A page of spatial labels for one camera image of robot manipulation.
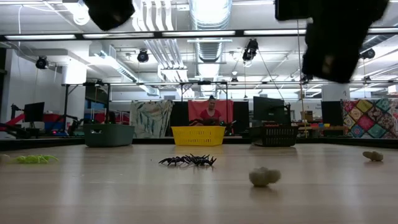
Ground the hanging yellow cord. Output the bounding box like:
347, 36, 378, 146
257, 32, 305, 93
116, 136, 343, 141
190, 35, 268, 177
297, 20, 308, 138

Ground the person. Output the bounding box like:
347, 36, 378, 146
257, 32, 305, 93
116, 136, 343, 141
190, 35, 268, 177
198, 95, 223, 126

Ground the black aluminium rig frame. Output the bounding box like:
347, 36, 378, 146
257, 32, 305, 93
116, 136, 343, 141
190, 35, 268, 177
0, 136, 398, 152

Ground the yellow plastic basket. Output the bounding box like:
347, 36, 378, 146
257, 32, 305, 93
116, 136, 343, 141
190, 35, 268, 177
170, 125, 226, 147

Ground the silver air duct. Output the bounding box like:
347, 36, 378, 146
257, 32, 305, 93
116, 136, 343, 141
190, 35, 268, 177
188, 0, 233, 63

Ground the colourful patchwork quilt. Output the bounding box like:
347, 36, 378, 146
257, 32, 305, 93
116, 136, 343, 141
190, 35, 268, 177
341, 98, 398, 139

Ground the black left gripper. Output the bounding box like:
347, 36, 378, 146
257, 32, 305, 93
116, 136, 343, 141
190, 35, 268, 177
83, 0, 136, 31

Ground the black bar with light strips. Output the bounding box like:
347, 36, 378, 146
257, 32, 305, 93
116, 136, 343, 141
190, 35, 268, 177
0, 27, 398, 41

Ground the black monitor on stand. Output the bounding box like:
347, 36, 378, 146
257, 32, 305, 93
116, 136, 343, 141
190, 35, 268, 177
252, 96, 292, 127

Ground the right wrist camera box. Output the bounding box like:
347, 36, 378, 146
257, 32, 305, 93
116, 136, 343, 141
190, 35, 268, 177
274, 0, 313, 22

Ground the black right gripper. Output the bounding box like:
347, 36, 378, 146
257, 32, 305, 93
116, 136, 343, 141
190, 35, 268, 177
302, 18, 374, 83

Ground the green plastic basket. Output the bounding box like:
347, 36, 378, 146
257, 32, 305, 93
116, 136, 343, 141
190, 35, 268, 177
83, 123, 136, 148

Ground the leaf-print backdrop cloth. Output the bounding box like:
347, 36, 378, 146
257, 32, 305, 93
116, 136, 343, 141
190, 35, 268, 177
129, 100, 174, 139

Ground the red backdrop cloth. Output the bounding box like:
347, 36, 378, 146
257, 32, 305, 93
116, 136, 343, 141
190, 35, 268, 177
187, 99, 234, 127

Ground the black plastic toy spider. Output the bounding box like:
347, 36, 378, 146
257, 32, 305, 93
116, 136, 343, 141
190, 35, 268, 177
185, 153, 218, 167
157, 155, 189, 167

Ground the black backdrop panel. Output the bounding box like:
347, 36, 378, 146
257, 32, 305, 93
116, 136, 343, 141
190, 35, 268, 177
320, 100, 344, 127
170, 101, 189, 127
233, 101, 250, 134

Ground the black plastic basket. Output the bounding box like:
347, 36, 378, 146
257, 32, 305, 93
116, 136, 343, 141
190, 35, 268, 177
248, 125, 300, 147

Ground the cardboard box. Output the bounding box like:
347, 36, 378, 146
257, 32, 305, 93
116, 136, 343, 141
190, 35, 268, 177
300, 110, 315, 123

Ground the small black monitor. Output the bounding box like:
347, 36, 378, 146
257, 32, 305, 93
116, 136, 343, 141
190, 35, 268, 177
22, 101, 45, 123

